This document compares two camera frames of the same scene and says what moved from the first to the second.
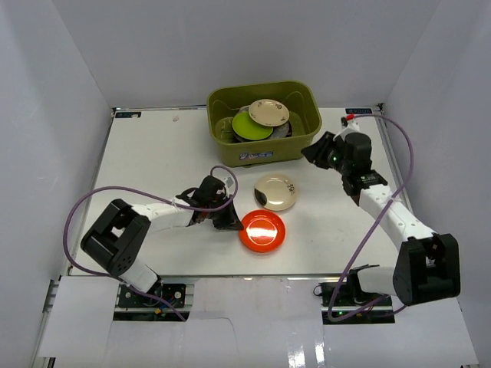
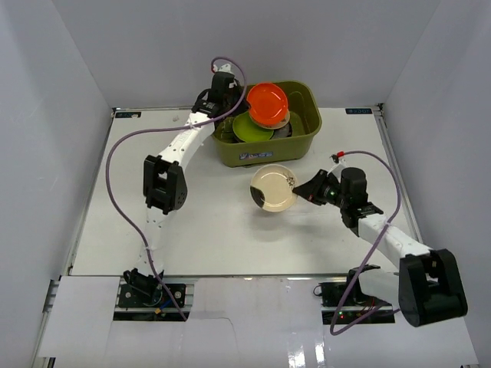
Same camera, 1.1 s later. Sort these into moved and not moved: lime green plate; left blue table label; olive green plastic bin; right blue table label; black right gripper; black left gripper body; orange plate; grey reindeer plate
Moved: black right gripper; black left gripper body; grey reindeer plate; orange plate
Not moved: lime green plate; right blue table label; olive green plastic bin; left blue table label
